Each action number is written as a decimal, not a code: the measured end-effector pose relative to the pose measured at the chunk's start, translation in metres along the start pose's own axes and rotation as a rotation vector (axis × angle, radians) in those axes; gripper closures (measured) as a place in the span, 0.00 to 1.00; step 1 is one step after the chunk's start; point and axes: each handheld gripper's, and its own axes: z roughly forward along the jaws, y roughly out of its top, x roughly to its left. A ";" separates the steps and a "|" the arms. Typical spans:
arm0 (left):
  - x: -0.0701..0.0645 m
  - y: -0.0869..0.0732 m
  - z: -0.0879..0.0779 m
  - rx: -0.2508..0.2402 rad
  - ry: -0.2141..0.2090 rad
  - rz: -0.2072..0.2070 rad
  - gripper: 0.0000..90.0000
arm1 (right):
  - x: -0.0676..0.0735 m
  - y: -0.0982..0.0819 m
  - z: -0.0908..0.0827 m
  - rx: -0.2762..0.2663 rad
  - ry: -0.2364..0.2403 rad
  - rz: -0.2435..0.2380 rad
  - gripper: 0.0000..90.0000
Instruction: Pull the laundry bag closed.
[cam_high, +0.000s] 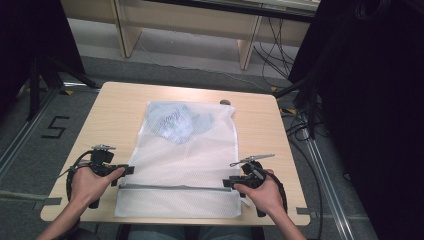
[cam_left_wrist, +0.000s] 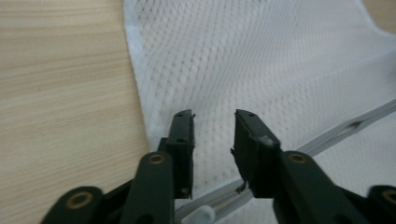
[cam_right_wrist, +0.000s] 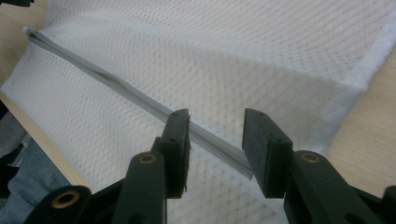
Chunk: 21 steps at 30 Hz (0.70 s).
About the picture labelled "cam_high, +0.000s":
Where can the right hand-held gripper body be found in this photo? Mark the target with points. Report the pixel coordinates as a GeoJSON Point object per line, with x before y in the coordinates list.
{"type": "Point", "coordinates": [254, 173]}

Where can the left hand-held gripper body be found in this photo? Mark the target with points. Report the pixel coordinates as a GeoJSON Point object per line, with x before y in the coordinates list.
{"type": "Point", "coordinates": [101, 156]}

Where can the metal floor rail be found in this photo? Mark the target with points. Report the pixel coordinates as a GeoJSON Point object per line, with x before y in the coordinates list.
{"type": "Point", "coordinates": [23, 133]}
{"type": "Point", "coordinates": [328, 186]}

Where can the person's right hand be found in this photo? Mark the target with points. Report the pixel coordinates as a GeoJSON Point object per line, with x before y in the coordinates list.
{"type": "Point", "coordinates": [265, 196]}

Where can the person's left hand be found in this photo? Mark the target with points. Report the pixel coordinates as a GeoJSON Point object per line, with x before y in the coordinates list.
{"type": "Point", "coordinates": [88, 185]}

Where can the black curtain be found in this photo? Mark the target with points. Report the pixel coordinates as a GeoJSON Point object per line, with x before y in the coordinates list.
{"type": "Point", "coordinates": [30, 33]}
{"type": "Point", "coordinates": [373, 100]}

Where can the black metal stand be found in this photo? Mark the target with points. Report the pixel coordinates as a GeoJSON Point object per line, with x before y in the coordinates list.
{"type": "Point", "coordinates": [50, 73]}
{"type": "Point", "coordinates": [311, 106]}

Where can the blue-grey printed garment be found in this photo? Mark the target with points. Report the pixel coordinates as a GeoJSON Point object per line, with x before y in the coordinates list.
{"type": "Point", "coordinates": [176, 121]}

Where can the white mesh laundry bag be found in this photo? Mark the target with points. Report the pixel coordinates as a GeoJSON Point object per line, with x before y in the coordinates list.
{"type": "Point", "coordinates": [186, 160]}

